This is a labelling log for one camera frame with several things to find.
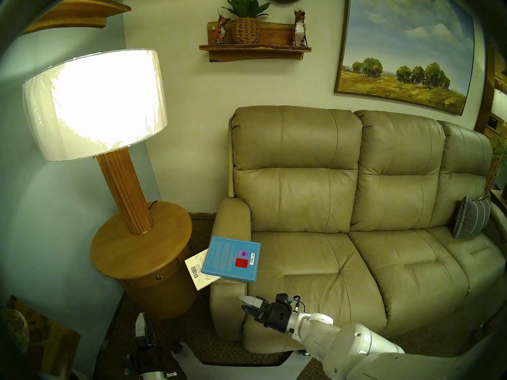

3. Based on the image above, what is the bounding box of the round decorative globe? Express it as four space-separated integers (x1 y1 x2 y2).
0 308 30 356

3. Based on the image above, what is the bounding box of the wooden crate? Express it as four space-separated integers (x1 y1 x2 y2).
6 295 81 378

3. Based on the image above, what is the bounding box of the wooden corner shelf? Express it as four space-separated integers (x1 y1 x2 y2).
22 0 132 36

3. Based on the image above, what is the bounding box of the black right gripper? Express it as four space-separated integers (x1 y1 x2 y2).
239 296 294 333

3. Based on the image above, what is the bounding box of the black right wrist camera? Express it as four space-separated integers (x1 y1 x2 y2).
276 293 301 309

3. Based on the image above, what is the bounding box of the dark wooden end table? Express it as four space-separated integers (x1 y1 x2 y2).
489 189 507 217

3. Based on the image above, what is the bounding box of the potted plant in wicker basket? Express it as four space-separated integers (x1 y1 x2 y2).
221 0 271 45

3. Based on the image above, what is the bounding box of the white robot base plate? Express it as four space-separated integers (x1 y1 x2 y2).
171 342 313 380

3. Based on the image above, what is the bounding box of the round wooden side table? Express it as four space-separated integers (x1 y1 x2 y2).
90 201 198 319

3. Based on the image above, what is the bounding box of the wooden wall shelf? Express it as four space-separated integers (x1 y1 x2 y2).
199 21 312 63

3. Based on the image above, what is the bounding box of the blue hardcover book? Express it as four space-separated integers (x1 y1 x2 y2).
201 236 261 283

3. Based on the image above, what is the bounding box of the cream paperback book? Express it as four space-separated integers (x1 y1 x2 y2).
185 249 221 291

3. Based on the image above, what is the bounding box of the wooden cabinet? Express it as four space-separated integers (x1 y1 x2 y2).
474 47 507 146

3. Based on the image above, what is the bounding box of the orange fox figurine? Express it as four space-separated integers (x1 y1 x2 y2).
211 10 230 46

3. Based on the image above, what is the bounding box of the framed landscape painting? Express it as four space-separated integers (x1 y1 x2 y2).
334 0 475 116

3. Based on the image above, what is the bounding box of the fox figurine right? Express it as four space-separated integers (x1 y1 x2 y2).
292 4 309 47

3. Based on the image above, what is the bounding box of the table lamp with wooden post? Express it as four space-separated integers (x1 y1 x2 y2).
22 49 168 235

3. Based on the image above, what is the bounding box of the grey striped pillow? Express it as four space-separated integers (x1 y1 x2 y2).
452 196 492 239

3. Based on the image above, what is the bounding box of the beige leather sofa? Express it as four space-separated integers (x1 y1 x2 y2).
209 105 507 354

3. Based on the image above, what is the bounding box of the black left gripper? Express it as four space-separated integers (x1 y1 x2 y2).
127 313 177 374

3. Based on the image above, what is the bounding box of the green leafy houseplant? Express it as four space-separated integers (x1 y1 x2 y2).
484 137 507 200

